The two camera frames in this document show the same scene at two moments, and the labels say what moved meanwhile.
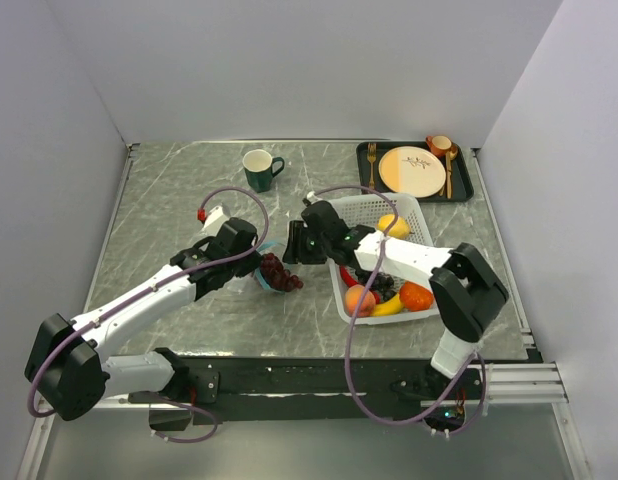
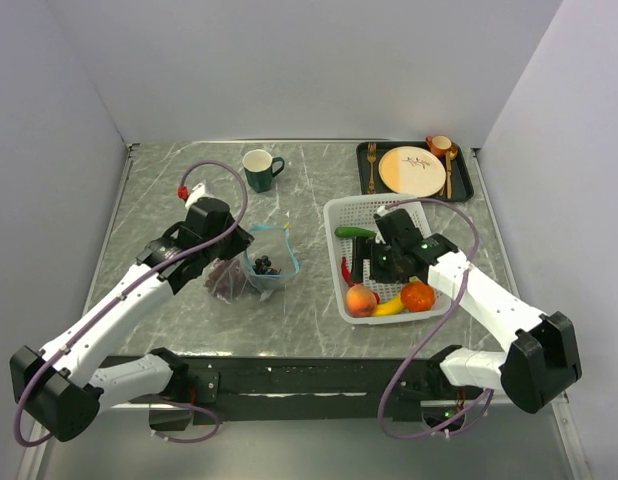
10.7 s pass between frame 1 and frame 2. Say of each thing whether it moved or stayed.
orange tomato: stayed
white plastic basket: stayed
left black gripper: moved
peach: stayed
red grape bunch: moved
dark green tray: stayed
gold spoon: stayed
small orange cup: stayed
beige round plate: stayed
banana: stayed
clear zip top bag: moved
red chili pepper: stayed
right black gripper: moved
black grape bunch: moved
